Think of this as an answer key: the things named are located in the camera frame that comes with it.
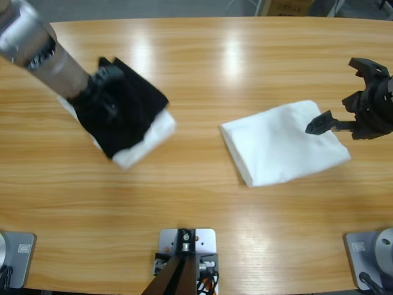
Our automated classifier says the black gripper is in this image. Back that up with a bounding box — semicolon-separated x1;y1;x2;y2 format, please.
69;67;124;120
305;75;393;141

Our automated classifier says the black garment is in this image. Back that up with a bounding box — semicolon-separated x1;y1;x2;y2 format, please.
75;57;170;160

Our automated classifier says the white garment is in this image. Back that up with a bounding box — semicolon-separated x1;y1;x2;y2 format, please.
56;95;178;171

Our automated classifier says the white t-shirt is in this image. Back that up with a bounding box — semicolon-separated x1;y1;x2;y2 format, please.
219;100;352;188

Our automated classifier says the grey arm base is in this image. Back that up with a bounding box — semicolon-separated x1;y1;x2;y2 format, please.
0;232;37;289
343;227;393;291

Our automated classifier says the brown cardboard box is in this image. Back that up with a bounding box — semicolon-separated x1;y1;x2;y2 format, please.
269;0;314;17

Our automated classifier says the orange clamp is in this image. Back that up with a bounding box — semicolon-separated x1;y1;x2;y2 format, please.
196;272;219;295

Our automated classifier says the white wire frame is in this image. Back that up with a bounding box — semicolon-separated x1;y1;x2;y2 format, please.
226;0;265;17

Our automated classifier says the black base cable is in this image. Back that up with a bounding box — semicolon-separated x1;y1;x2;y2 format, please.
0;264;15;289
358;271;386;295

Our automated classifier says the white mount plate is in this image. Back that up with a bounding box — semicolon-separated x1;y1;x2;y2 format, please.
157;227;219;295

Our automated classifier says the silver angle bracket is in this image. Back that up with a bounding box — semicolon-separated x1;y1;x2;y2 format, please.
198;257;217;274
153;257;168;276

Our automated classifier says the dark camera post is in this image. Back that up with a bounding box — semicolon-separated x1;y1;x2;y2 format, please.
143;227;198;295

